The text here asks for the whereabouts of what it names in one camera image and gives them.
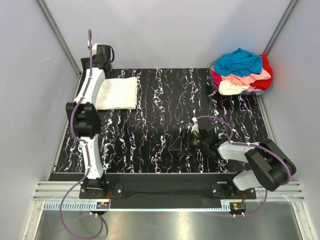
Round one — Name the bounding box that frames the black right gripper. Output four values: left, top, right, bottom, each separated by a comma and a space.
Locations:
168, 128, 209, 157

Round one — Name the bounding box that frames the white printed t-shirt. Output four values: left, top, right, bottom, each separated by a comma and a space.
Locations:
95, 77, 138, 111

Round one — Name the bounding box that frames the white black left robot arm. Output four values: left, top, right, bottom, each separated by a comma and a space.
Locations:
65, 44, 115, 199

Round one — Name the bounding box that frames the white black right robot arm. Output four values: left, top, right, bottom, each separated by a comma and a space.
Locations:
168, 117, 297, 199

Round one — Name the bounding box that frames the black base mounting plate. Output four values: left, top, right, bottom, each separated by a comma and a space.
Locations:
95, 173, 256, 206

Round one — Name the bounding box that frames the cream t-shirt in basket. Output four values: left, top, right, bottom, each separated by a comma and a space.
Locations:
218, 80, 249, 96

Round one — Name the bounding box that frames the magenta t-shirt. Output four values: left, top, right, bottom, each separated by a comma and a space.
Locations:
211, 70, 225, 88

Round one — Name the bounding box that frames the grey laundry basket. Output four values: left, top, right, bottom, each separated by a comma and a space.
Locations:
210, 60, 274, 96

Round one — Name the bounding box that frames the blue t-shirt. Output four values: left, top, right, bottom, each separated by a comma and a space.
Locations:
214, 48, 263, 77

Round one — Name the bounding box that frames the red t-shirt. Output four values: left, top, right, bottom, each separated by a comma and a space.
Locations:
251, 54, 273, 91

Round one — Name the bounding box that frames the pink t-shirt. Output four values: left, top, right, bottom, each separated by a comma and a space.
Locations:
223, 72, 262, 90

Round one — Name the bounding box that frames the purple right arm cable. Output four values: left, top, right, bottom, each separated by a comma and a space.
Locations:
194, 115, 293, 217

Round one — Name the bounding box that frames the aluminium frame post left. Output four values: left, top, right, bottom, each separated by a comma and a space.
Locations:
35, 0, 82, 77

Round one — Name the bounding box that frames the aluminium frame post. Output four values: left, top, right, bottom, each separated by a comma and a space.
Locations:
35, 0, 82, 77
263, 0, 300, 56

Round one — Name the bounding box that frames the white slotted cable duct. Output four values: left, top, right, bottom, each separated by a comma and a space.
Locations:
43, 200, 231, 212

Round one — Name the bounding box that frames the aluminium frame post right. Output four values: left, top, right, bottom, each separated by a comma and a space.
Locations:
263, 0, 300, 56

